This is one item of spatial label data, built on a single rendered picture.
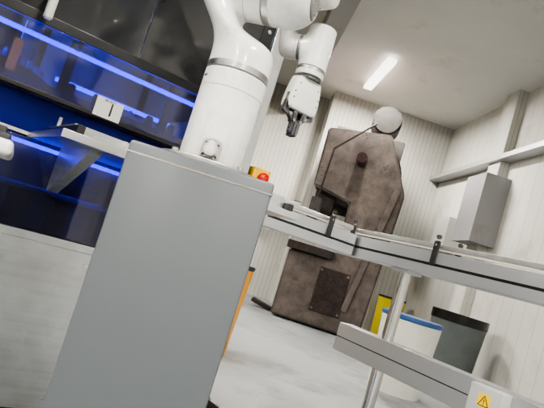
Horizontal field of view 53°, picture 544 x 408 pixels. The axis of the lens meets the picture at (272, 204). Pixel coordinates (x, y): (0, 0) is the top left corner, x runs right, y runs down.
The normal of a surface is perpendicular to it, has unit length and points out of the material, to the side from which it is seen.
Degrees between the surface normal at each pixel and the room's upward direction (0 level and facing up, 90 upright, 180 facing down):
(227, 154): 90
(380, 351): 90
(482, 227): 90
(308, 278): 90
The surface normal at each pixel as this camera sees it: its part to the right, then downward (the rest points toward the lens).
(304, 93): 0.48, 0.08
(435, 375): -0.79, -0.29
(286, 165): 0.07, -0.07
